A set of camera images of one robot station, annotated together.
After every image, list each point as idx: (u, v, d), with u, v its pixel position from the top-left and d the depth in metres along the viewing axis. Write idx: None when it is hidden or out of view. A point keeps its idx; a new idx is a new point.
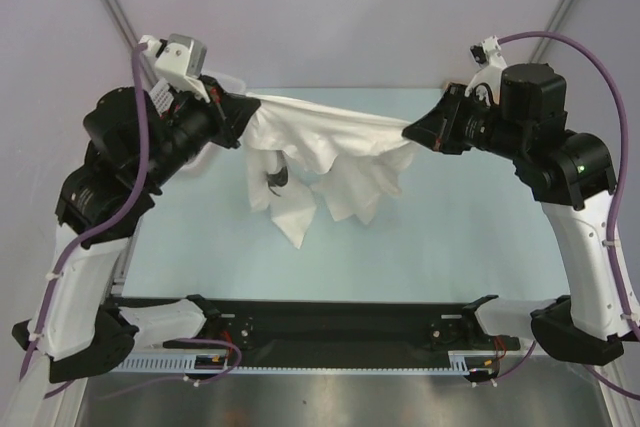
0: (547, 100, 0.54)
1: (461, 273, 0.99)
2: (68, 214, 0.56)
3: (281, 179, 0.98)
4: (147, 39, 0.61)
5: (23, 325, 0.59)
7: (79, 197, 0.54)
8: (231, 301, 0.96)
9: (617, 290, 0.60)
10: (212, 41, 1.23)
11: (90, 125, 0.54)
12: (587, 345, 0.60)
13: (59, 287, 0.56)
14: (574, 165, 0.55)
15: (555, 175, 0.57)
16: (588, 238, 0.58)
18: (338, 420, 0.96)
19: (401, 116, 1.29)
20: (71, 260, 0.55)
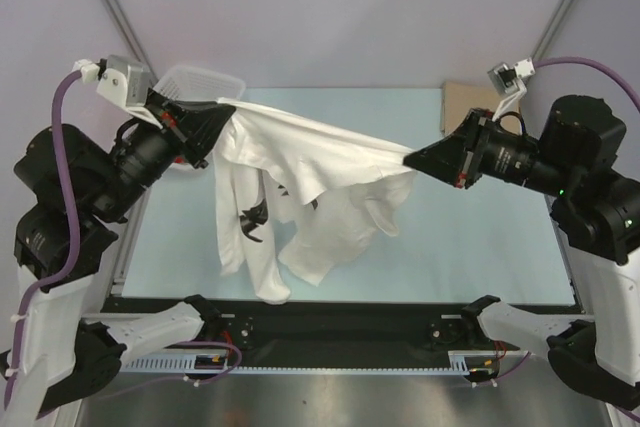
0: (603, 149, 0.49)
1: (458, 273, 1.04)
2: (26, 255, 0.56)
3: (261, 213, 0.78)
4: (80, 65, 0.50)
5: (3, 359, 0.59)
7: (32, 240, 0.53)
8: (232, 302, 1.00)
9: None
10: (212, 39, 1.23)
11: (27, 174, 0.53)
12: (613, 388, 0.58)
13: (27, 327, 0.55)
14: (623, 215, 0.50)
15: (601, 226, 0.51)
16: (628, 291, 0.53)
18: (338, 420, 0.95)
19: (400, 117, 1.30)
20: (34, 303, 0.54)
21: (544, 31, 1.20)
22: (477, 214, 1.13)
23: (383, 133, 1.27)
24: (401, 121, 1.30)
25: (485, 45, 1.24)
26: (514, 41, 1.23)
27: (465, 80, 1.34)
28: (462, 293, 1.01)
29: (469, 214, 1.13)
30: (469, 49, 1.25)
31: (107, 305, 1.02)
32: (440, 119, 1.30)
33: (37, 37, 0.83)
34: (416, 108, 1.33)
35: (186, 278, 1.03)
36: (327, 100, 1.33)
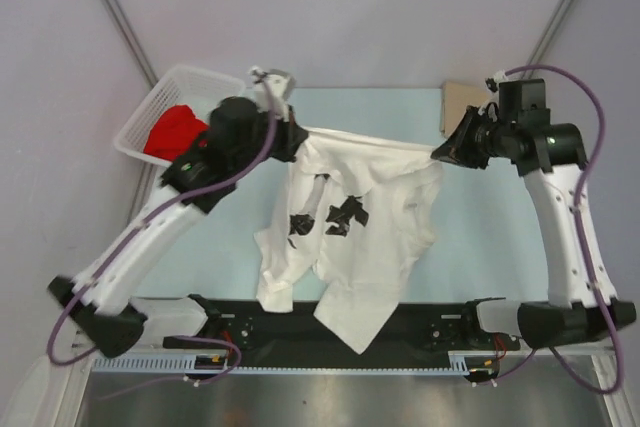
0: (528, 94, 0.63)
1: (454, 272, 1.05)
2: (169, 179, 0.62)
3: (303, 223, 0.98)
4: (274, 75, 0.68)
5: (61, 280, 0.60)
7: (188, 169, 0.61)
8: (231, 301, 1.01)
9: (585, 261, 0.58)
10: (213, 40, 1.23)
11: (210, 117, 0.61)
12: (550, 319, 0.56)
13: (139, 236, 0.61)
14: (545, 139, 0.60)
15: (526, 149, 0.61)
16: (555, 202, 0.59)
18: (338, 420, 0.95)
19: (399, 117, 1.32)
20: (167, 212, 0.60)
21: (543, 31, 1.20)
22: (482, 212, 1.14)
23: (382, 133, 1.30)
24: (401, 121, 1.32)
25: (485, 45, 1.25)
26: (513, 41, 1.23)
27: (464, 80, 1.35)
28: (465, 294, 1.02)
29: (473, 212, 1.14)
30: (468, 49, 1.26)
31: None
32: (440, 119, 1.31)
33: (37, 38, 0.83)
34: (415, 108, 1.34)
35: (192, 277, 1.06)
36: (327, 101, 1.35)
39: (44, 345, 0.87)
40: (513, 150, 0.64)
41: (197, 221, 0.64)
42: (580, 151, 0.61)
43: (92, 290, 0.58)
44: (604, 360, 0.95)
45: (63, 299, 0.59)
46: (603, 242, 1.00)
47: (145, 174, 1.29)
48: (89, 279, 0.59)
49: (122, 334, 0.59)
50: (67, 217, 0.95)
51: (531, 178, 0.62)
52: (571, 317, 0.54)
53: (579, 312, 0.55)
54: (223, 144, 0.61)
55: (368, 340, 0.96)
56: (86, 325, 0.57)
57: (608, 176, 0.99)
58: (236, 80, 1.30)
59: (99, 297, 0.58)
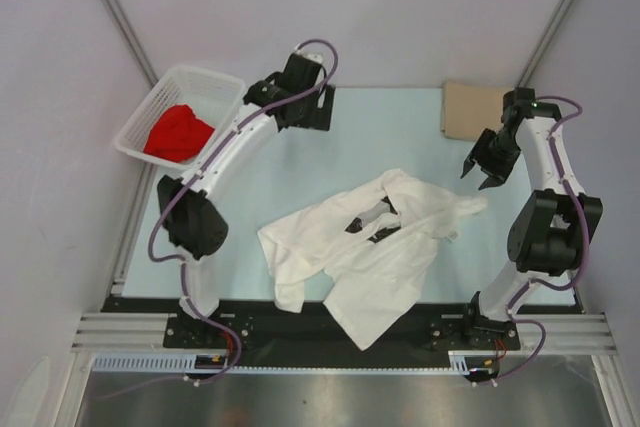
0: (519, 89, 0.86)
1: (451, 272, 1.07)
2: (251, 97, 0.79)
3: (353, 228, 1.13)
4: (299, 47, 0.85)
5: (168, 176, 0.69)
7: (267, 90, 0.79)
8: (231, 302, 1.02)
9: (557, 166, 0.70)
10: (213, 41, 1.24)
11: (290, 59, 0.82)
12: (528, 204, 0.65)
13: (235, 140, 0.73)
14: (529, 105, 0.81)
15: (516, 114, 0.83)
16: (536, 134, 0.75)
18: (338, 420, 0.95)
19: (399, 117, 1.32)
20: (254, 121, 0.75)
21: (543, 31, 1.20)
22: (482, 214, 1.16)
23: (382, 132, 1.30)
24: (400, 121, 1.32)
25: (485, 45, 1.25)
26: (513, 41, 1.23)
27: (465, 80, 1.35)
28: (465, 296, 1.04)
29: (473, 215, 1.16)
30: (467, 50, 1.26)
31: (107, 304, 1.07)
32: (440, 119, 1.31)
33: (37, 38, 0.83)
34: (415, 107, 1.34)
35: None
36: None
39: (45, 345, 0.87)
40: (516, 121, 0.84)
41: (272, 135, 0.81)
42: (558, 111, 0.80)
43: (201, 180, 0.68)
44: (604, 360, 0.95)
45: (173, 189, 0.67)
46: (603, 241, 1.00)
47: (145, 174, 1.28)
48: (198, 171, 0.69)
49: (210, 231, 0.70)
50: (68, 217, 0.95)
51: (524, 125, 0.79)
52: (542, 196, 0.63)
53: (548, 197, 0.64)
54: (300, 77, 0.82)
55: (372, 339, 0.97)
56: (199, 208, 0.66)
57: (608, 177, 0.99)
58: (235, 80, 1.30)
59: (207, 186, 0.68)
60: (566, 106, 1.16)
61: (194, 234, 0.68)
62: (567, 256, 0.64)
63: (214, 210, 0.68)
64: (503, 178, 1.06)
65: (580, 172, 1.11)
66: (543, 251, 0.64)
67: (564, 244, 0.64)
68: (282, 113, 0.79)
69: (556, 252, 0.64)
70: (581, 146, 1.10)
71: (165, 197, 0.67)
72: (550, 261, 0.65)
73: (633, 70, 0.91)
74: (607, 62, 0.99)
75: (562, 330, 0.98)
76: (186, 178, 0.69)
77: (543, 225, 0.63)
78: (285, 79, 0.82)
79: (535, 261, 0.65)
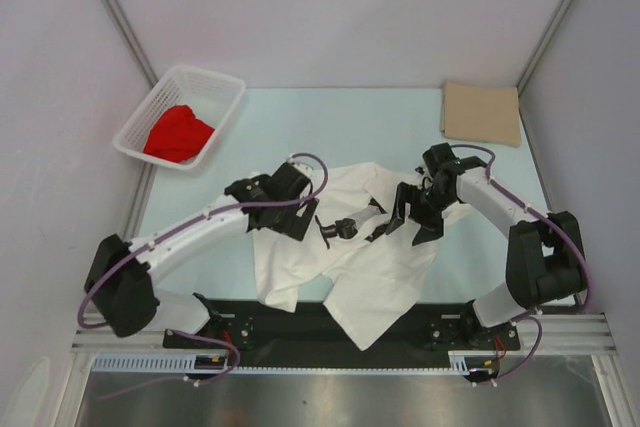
0: (437, 151, 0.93)
1: (451, 273, 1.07)
2: (233, 189, 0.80)
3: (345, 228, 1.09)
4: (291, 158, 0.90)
5: (111, 239, 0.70)
7: (251, 189, 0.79)
8: (233, 302, 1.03)
9: (513, 201, 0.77)
10: (212, 41, 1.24)
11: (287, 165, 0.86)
12: (514, 247, 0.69)
13: (203, 223, 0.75)
14: (455, 164, 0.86)
15: (447, 176, 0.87)
16: (476, 184, 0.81)
18: (338, 420, 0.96)
19: (397, 117, 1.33)
20: (228, 212, 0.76)
21: (542, 32, 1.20)
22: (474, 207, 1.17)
23: (382, 132, 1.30)
24: (401, 121, 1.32)
25: (484, 45, 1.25)
26: (513, 41, 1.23)
27: (465, 80, 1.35)
28: (464, 294, 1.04)
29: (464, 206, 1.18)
30: (466, 50, 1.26)
31: None
32: (440, 119, 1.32)
33: (37, 37, 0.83)
34: (414, 106, 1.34)
35: (194, 278, 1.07)
36: (324, 101, 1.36)
39: (45, 345, 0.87)
40: (449, 182, 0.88)
41: (236, 231, 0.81)
42: (480, 160, 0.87)
43: (149, 252, 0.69)
44: (604, 360, 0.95)
45: (110, 255, 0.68)
46: (603, 242, 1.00)
47: (144, 174, 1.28)
48: (150, 241, 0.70)
49: (134, 310, 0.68)
50: (68, 218, 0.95)
51: (462, 182, 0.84)
52: (523, 230, 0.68)
53: (530, 230, 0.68)
54: (284, 186, 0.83)
55: (372, 339, 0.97)
56: (127, 282, 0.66)
57: (607, 177, 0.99)
58: (239, 82, 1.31)
59: (153, 260, 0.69)
60: (566, 106, 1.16)
61: (115, 307, 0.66)
62: (574, 279, 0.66)
63: (146, 288, 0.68)
64: (441, 230, 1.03)
65: (579, 173, 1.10)
66: (552, 284, 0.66)
67: (565, 268, 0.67)
68: (256, 214, 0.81)
69: (563, 282, 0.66)
70: (581, 146, 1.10)
71: (102, 260, 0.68)
72: (561, 291, 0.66)
73: (632, 70, 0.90)
74: (606, 63, 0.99)
75: (560, 330, 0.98)
76: (135, 246, 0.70)
77: (537, 257, 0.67)
78: (271, 183, 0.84)
79: (548, 297, 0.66)
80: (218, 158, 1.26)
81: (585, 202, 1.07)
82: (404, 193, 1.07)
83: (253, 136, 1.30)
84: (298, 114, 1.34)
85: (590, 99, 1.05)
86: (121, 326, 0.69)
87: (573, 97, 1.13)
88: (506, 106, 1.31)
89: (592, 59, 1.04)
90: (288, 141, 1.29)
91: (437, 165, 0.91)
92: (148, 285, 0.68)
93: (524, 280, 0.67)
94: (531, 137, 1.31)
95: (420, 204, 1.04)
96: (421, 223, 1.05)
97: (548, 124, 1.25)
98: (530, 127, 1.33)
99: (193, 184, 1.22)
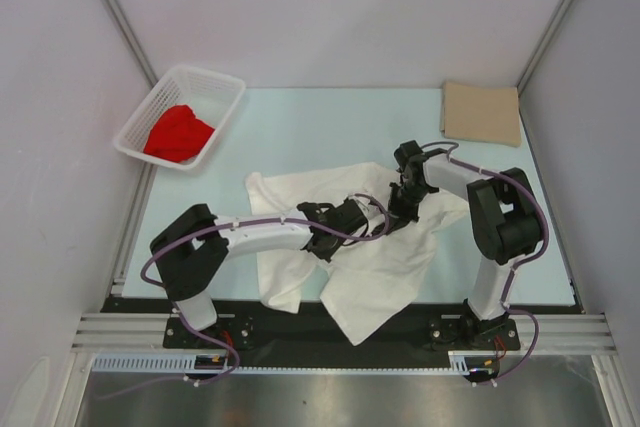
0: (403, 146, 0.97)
1: (451, 273, 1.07)
2: (305, 208, 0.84)
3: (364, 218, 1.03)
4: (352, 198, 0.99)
5: (198, 207, 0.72)
7: (319, 214, 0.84)
8: (234, 303, 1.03)
9: (468, 168, 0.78)
10: (213, 41, 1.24)
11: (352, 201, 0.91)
12: (475, 206, 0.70)
13: (276, 226, 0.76)
14: (421, 156, 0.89)
15: (415, 169, 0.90)
16: (437, 163, 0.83)
18: (338, 420, 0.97)
19: (398, 117, 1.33)
20: (300, 226, 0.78)
21: (543, 32, 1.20)
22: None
23: (382, 132, 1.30)
24: (400, 121, 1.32)
25: (484, 45, 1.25)
26: (513, 41, 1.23)
27: (465, 80, 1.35)
28: (463, 292, 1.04)
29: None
30: (466, 50, 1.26)
31: (107, 304, 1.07)
32: (440, 119, 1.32)
33: (36, 37, 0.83)
34: (414, 106, 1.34)
35: None
36: (324, 101, 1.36)
39: (45, 345, 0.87)
40: (418, 174, 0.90)
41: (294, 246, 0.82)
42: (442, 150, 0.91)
43: (231, 231, 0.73)
44: (604, 360, 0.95)
45: (195, 224, 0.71)
46: (604, 242, 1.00)
47: (145, 174, 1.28)
48: (234, 222, 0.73)
49: (197, 279, 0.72)
50: (67, 217, 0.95)
51: (426, 167, 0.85)
52: (478, 186, 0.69)
53: (486, 186, 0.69)
54: (343, 221, 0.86)
55: (365, 335, 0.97)
56: (201, 252, 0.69)
57: (607, 176, 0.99)
58: (239, 82, 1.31)
59: (233, 239, 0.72)
60: (566, 106, 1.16)
61: (184, 271, 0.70)
62: (535, 226, 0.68)
63: (216, 263, 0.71)
64: (413, 216, 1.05)
65: (580, 172, 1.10)
66: (517, 234, 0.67)
67: (524, 217, 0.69)
68: (315, 238, 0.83)
69: (527, 232, 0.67)
70: (581, 145, 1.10)
71: (189, 223, 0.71)
72: (525, 240, 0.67)
73: (632, 69, 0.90)
74: (606, 62, 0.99)
75: (560, 329, 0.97)
76: (220, 221, 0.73)
77: (497, 211, 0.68)
78: (334, 212, 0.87)
79: (513, 247, 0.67)
80: (218, 158, 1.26)
81: (585, 202, 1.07)
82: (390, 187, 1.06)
83: (254, 137, 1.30)
84: (298, 114, 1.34)
85: (590, 98, 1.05)
86: (173, 290, 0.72)
87: (573, 96, 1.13)
88: (506, 106, 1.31)
89: (593, 58, 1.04)
90: (288, 141, 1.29)
91: (405, 161, 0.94)
92: (220, 260, 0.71)
93: (489, 234, 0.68)
94: (531, 137, 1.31)
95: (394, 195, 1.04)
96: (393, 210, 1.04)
97: (548, 124, 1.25)
98: (530, 127, 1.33)
99: (194, 184, 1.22)
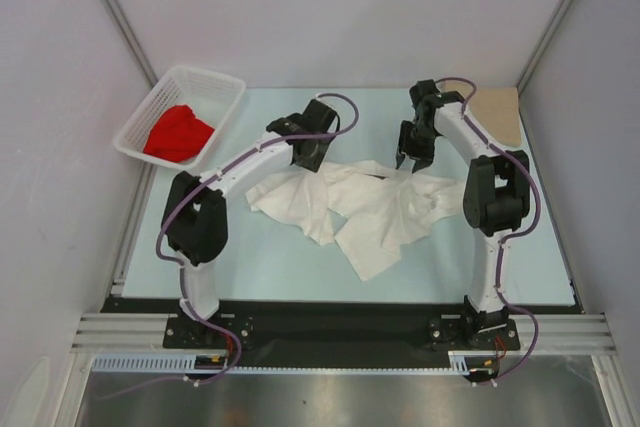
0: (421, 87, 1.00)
1: (453, 273, 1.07)
2: (278, 126, 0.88)
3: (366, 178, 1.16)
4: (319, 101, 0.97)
5: (182, 175, 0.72)
7: (290, 126, 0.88)
8: (235, 303, 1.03)
9: (479, 135, 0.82)
10: (213, 40, 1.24)
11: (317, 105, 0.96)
12: (472, 178, 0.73)
13: (257, 157, 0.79)
14: (436, 98, 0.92)
15: (427, 109, 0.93)
16: (451, 117, 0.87)
18: (338, 420, 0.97)
19: (398, 117, 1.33)
20: (276, 146, 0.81)
21: (543, 31, 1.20)
22: (464, 167, 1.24)
23: (382, 132, 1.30)
24: (400, 121, 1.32)
25: (484, 45, 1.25)
26: (513, 41, 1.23)
27: None
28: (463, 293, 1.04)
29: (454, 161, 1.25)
30: (466, 50, 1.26)
31: (107, 305, 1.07)
32: None
33: (37, 38, 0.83)
34: (413, 106, 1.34)
35: None
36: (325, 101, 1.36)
39: (45, 344, 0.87)
40: (429, 114, 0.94)
41: (281, 164, 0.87)
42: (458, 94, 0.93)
43: (218, 181, 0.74)
44: (604, 360, 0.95)
45: (186, 189, 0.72)
46: (603, 242, 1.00)
47: (145, 174, 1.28)
48: (218, 172, 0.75)
49: (212, 239, 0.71)
50: (68, 217, 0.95)
51: (438, 113, 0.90)
52: (481, 163, 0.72)
53: (487, 163, 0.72)
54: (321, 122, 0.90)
55: (376, 269, 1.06)
56: (203, 211, 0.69)
57: (607, 176, 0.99)
58: (239, 82, 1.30)
59: (224, 188, 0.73)
60: (566, 105, 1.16)
61: (195, 234, 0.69)
62: (518, 205, 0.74)
63: (221, 214, 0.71)
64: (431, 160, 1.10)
65: (580, 171, 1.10)
66: (497, 208, 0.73)
67: (512, 197, 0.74)
68: (299, 147, 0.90)
69: (508, 207, 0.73)
70: (580, 144, 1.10)
71: (179, 192, 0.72)
72: (506, 217, 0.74)
73: (632, 68, 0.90)
74: (606, 61, 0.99)
75: (559, 329, 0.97)
76: (204, 178, 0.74)
77: (490, 186, 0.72)
78: (306, 121, 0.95)
79: (494, 219, 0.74)
80: (218, 158, 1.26)
81: (585, 201, 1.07)
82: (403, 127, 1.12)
83: (254, 137, 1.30)
84: (298, 114, 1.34)
85: (590, 97, 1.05)
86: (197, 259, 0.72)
87: (572, 96, 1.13)
88: (506, 107, 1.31)
89: (592, 57, 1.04)
90: None
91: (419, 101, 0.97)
92: (222, 212, 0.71)
93: (475, 206, 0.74)
94: (531, 138, 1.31)
95: (408, 140, 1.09)
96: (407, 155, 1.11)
97: (547, 123, 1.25)
98: (530, 127, 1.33)
99: None
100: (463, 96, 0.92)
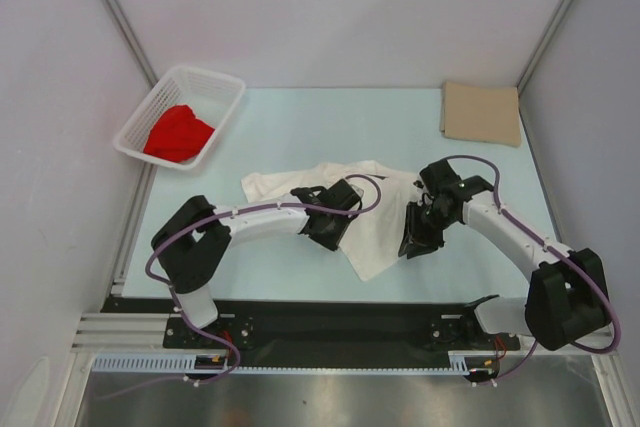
0: (439, 166, 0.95)
1: (454, 273, 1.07)
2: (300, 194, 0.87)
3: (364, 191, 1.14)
4: None
5: (197, 199, 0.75)
7: (313, 197, 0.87)
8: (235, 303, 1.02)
9: (531, 237, 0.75)
10: (213, 40, 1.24)
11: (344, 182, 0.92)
12: (538, 292, 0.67)
13: (273, 211, 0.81)
14: (460, 188, 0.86)
15: (451, 200, 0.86)
16: (486, 213, 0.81)
18: (338, 420, 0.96)
19: (399, 116, 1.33)
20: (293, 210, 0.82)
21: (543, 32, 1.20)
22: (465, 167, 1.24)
23: (383, 132, 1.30)
24: (401, 121, 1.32)
25: (484, 45, 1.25)
26: (513, 41, 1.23)
27: (465, 80, 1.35)
28: (463, 294, 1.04)
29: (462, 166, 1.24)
30: (466, 50, 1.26)
31: (107, 304, 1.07)
32: (440, 119, 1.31)
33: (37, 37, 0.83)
34: (413, 106, 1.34)
35: None
36: (325, 101, 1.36)
39: (44, 345, 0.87)
40: (453, 206, 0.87)
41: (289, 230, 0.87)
42: (483, 182, 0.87)
43: (231, 219, 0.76)
44: (604, 360, 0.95)
45: (192, 216, 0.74)
46: (603, 242, 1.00)
47: (145, 174, 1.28)
48: (233, 210, 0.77)
49: (199, 269, 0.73)
50: (68, 218, 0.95)
51: (468, 208, 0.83)
52: (545, 275, 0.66)
53: (554, 274, 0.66)
54: (339, 201, 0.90)
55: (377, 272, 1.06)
56: (203, 243, 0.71)
57: (607, 176, 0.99)
58: (239, 82, 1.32)
59: (234, 226, 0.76)
60: (566, 106, 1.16)
61: (184, 263, 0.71)
62: (598, 315, 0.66)
63: (218, 251, 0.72)
64: (441, 242, 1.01)
65: (580, 172, 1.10)
66: (577, 323, 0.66)
67: (589, 306, 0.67)
68: (311, 221, 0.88)
69: (586, 320, 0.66)
70: (581, 146, 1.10)
71: (188, 215, 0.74)
72: (585, 329, 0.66)
73: (632, 69, 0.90)
74: (605, 63, 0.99)
75: None
76: (218, 211, 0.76)
77: (561, 300, 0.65)
78: (327, 196, 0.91)
79: (574, 335, 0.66)
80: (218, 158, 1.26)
81: (586, 202, 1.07)
82: (409, 210, 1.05)
83: (254, 136, 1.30)
84: (298, 114, 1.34)
85: (590, 98, 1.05)
86: (181, 285, 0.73)
87: (573, 97, 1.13)
88: (507, 106, 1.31)
89: (592, 59, 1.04)
90: (289, 141, 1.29)
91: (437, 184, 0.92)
92: (224, 247, 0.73)
93: (548, 323, 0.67)
94: (531, 137, 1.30)
95: (419, 222, 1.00)
96: (417, 238, 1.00)
97: (547, 124, 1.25)
98: (530, 126, 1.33)
99: (193, 184, 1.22)
100: (490, 184, 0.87)
